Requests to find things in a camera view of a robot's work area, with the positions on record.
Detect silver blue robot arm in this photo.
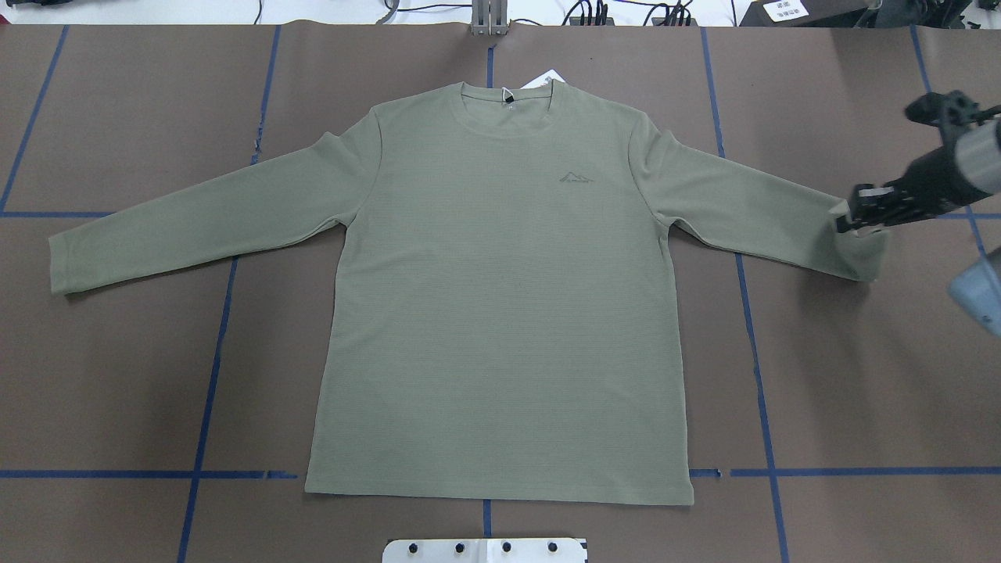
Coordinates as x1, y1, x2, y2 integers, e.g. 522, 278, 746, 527
835, 117, 1000, 336

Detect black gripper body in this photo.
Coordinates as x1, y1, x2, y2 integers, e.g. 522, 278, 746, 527
853, 147, 990, 229

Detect white price tag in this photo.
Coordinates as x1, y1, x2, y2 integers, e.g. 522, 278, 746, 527
521, 69, 566, 89

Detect aluminium frame post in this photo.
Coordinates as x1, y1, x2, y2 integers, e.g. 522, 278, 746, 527
469, 0, 510, 37

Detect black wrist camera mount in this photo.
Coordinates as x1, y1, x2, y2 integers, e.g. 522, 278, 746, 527
904, 91, 1000, 145

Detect olive green long-sleeve shirt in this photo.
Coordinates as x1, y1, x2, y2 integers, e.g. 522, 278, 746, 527
48, 81, 889, 506

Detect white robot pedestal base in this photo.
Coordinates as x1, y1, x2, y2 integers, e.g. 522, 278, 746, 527
382, 537, 589, 562

